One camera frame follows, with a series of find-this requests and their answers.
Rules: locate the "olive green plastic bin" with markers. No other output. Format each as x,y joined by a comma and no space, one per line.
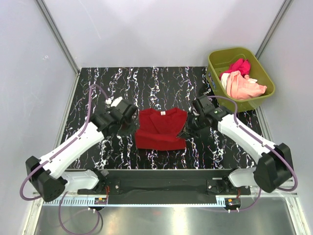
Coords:
220,60

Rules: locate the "aluminium corner post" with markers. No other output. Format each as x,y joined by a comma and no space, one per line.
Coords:
57,35
273,27

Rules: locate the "white slotted cable duct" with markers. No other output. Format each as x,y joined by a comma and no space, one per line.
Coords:
79,201

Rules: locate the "pink peach t-shirt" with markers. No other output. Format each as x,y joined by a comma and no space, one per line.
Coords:
241,87

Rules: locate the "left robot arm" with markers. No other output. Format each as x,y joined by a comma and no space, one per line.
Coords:
48,174

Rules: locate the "right aluminium corner post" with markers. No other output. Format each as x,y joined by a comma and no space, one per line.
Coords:
273,27

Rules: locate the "red t-shirt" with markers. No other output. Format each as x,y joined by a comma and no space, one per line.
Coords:
158,130

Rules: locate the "left aluminium corner post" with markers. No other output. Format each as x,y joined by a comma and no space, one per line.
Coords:
57,35

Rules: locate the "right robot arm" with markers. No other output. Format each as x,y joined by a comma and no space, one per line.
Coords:
273,161

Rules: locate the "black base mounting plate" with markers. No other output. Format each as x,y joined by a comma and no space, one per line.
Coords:
210,181

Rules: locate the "magenta t-shirt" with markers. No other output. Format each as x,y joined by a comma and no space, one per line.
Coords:
241,65

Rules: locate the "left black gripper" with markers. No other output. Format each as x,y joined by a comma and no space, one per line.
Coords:
132,129

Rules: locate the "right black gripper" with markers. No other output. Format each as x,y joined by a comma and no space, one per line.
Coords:
186,133

